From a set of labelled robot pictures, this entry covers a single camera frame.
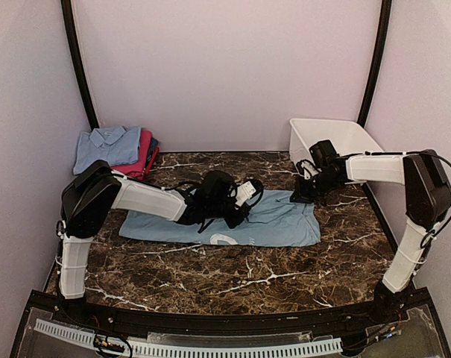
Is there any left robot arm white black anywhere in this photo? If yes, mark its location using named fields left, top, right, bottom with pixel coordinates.
left=57, top=160, right=262, bottom=325

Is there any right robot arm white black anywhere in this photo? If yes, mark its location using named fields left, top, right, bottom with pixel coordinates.
left=290, top=149, right=451, bottom=295

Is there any folded dark blue garment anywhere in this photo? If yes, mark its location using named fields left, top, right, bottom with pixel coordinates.
left=148, top=137, right=160, bottom=154

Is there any white plastic bin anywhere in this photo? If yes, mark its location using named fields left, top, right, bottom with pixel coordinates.
left=289, top=118, right=383, bottom=178

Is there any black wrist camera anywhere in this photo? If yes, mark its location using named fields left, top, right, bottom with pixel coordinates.
left=309, top=139, right=338, bottom=169
left=198, top=170, right=236, bottom=202

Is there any black frame post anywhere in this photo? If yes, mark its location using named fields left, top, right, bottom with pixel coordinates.
left=356, top=0, right=392, bottom=128
left=60, top=0, right=100, bottom=130

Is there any folded red garment underneath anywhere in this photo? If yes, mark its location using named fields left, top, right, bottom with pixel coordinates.
left=140, top=146, right=160, bottom=180

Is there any left black frame post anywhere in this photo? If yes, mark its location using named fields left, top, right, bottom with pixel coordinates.
left=60, top=0, right=100, bottom=130

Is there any folded pink red garment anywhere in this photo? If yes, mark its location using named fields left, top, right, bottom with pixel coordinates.
left=112, top=129, right=152, bottom=179

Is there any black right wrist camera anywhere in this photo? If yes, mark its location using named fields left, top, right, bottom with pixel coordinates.
left=309, top=139, right=338, bottom=169

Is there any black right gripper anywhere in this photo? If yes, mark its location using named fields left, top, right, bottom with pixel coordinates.
left=291, top=171, right=341, bottom=204

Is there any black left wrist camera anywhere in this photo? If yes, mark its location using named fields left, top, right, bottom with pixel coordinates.
left=198, top=170, right=236, bottom=202

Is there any white slotted cable duct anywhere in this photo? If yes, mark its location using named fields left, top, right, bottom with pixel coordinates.
left=28, top=319, right=342, bottom=357

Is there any light blue button shirt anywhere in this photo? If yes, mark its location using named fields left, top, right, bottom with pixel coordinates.
left=72, top=126, right=142, bottom=175

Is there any right black frame post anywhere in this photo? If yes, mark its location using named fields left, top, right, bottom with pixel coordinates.
left=356, top=0, right=392, bottom=128

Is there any blue cloth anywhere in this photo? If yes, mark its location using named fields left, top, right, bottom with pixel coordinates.
left=119, top=190, right=321, bottom=248

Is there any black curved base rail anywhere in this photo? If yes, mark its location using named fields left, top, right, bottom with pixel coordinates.
left=16, top=288, right=441, bottom=338

